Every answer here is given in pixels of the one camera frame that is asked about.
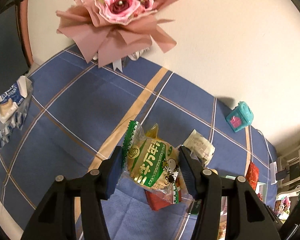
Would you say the dark power adapter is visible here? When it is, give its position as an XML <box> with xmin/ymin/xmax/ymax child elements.
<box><xmin>276</xmin><ymin>170</ymin><xmax>290</xmax><ymax>181</ymax></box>

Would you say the teal toy house box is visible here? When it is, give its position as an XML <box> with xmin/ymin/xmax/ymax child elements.
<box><xmin>226</xmin><ymin>101</ymin><xmax>254</xmax><ymax>133</ymax></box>

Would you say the red patterned packet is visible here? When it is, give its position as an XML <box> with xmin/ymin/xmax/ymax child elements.
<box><xmin>245</xmin><ymin>161</ymin><xmax>260</xmax><ymax>193</ymax></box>

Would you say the blue white tissue packet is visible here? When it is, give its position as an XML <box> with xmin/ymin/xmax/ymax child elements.
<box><xmin>0</xmin><ymin>75</ymin><xmax>33</xmax><ymax>149</ymax></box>

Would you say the cream snack packet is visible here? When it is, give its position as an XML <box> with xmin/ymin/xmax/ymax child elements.
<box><xmin>182</xmin><ymin>129</ymin><xmax>215</xmax><ymax>167</ymax></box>

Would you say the blue plaid tablecloth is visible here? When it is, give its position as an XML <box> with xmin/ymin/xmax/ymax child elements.
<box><xmin>0</xmin><ymin>44</ymin><xmax>278</xmax><ymax>240</ymax></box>

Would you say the dark cabinet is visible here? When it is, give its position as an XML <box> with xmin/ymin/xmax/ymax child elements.
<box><xmin>0</xmin><ymin>5</ymin><xmax>29</xmax><ymax>115</ymax></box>

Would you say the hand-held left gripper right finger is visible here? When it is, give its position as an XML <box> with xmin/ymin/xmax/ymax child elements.
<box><xmin>177</xmin><ymin>145</ymin><xmax>282</xmax><ymax>240</ymax></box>

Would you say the pink flower bouquet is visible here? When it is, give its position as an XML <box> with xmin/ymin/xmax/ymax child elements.
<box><xmin>55</xmin><ymin>0</ymin><xmax>192</xmax><ymax>71</ymax></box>

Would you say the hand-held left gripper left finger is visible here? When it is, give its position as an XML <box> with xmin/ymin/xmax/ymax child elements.
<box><xmin>20</xmin><ymin>146</ymin><xmax>123</xmax><ymax>240</ymax></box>

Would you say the green cow-print cake packet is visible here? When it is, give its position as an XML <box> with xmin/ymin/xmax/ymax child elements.
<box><xmin>122</xmin><ymin>120</ymin><xmax>182</xmax><ymax>204</ymax></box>

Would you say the pink board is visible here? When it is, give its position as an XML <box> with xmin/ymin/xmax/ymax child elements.
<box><xmin>15</xmin><ymin>0</ymin><xmax>33</xmax><ymax>68</ymax></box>

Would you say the white power strip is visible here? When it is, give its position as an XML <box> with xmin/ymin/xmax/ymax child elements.
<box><xmin>269</xmin><ymin>162</ymin><xmax>280</xmax><ymax>185</ymax></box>

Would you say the red orange snack packet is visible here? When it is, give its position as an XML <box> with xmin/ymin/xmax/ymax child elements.
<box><xmin>145</xmin><ymin>189</ymin><xmax>183</xmax><ymax>212</ymax></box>

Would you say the yellow translucent snack packet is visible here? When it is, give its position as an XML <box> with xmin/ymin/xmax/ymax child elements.
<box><xmin>144</xmin><ymin>124</ymin><xmax>163</xmax><ymax>140</ymax></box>

